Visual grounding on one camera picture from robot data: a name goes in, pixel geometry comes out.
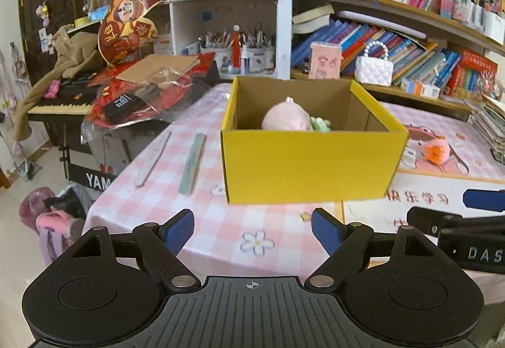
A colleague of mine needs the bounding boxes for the pink backpack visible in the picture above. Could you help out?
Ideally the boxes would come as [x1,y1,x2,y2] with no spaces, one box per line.
[35,212,85,266]

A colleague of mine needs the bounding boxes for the plastic bag of red decorations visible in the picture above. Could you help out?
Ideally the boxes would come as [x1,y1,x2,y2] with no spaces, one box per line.
[81,52,219,143]

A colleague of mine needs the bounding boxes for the brown fleece garment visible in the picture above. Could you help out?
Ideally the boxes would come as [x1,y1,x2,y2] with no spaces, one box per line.
[14,26,105,141]

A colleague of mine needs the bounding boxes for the black electronic keyboard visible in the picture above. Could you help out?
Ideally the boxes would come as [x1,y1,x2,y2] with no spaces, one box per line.
[27,72,103,122]

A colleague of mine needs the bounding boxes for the black plastic bag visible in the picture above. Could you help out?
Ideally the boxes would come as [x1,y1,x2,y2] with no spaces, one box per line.
[43,184,93,219]

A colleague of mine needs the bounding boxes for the pink checkered printed tablecloth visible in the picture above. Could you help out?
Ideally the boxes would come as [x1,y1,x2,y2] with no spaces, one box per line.
[81,81,505,309]

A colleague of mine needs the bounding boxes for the red tassel ornament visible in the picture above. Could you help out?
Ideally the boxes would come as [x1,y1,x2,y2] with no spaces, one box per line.
[231,24,242,72]

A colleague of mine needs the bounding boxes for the black printed box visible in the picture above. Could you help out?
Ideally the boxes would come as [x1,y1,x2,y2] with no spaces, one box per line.
[103,93,145,123]

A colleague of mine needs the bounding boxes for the orange pink plush toy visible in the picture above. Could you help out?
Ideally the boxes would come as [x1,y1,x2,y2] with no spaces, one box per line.
[420,137,450,165]

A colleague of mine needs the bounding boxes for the clear ruler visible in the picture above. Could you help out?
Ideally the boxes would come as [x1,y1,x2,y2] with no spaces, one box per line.
[134,131,172,188]

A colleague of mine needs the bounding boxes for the red cartoon figure decoration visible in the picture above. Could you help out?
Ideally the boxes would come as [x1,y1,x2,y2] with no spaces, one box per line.
[98,0,158,66]

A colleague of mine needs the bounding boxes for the white paper roll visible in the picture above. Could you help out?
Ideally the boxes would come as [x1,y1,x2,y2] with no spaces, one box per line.
[335,9,427,39]

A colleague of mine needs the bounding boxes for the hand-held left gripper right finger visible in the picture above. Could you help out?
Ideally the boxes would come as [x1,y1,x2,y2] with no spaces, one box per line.
[304,208,435,293]

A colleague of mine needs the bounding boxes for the black keyboard stand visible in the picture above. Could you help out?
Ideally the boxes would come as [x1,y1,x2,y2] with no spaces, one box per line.
[59,121,119,191]

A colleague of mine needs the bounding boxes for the white orange small box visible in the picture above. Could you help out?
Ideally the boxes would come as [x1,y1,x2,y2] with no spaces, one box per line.
[400,79,440,99]

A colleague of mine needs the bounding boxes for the green ruler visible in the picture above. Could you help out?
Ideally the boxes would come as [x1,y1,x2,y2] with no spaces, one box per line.
[178,134,206,195]

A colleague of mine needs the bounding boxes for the stack of booklets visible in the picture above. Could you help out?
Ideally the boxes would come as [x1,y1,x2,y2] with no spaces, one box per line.
[469,95,505,165]

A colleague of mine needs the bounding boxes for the row of blue spine books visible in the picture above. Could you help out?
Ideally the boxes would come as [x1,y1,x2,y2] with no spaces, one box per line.
[292,18,460,86]

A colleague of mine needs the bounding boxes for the white storage box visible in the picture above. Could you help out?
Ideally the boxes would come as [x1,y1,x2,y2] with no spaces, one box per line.
[471,4,505,45]

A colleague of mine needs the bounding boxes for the green white toy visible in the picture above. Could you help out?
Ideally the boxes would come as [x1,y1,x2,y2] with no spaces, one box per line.
[309,116,332,132]

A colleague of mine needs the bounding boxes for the pink pig plush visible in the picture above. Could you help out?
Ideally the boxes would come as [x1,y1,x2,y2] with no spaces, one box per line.
[261,96,314,131]

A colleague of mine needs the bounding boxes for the set of red thick books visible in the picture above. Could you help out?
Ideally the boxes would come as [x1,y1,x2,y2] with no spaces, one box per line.
[442,50,498,102]

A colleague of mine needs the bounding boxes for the wooden bookshelf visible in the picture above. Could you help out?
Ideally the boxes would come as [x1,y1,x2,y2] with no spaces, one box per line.
[290,0,505,123]

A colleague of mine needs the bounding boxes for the old lying book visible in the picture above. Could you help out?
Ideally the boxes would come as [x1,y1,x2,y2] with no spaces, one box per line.
[293,4,336,23]
[293,16,330,33]

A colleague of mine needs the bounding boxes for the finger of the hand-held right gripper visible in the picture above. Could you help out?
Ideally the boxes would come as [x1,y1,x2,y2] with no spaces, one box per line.
[406,207,465,235]
[463,188,505,213]

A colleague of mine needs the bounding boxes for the yellow cardboard box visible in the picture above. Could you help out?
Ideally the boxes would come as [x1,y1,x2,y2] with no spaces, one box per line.
[220,75,410,206]

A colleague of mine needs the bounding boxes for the white quilted handbag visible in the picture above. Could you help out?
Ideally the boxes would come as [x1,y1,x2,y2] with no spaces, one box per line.
[355,41,394,86]

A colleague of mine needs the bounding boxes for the pink cartoon box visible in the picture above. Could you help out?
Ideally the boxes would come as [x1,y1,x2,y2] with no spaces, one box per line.
[308,42,343,79]

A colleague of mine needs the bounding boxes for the bunch of pens and brushes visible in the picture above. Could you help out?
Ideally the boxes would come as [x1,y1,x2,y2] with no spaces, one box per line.
[197,26,277,51]

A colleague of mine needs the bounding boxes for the white shelf unit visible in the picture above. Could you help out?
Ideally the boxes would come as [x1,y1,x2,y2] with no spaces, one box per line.
[169,0,293,80]

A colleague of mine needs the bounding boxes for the brown cardboard sheet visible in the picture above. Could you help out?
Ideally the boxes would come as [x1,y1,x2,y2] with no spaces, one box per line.
[116,55,200,84]

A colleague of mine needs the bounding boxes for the pink plastic bag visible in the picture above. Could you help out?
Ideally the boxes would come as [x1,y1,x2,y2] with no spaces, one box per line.
[19,187,54,220]

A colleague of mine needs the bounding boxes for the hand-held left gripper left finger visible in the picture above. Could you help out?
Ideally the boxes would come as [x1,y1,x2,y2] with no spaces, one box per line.
[71,209,202,293]

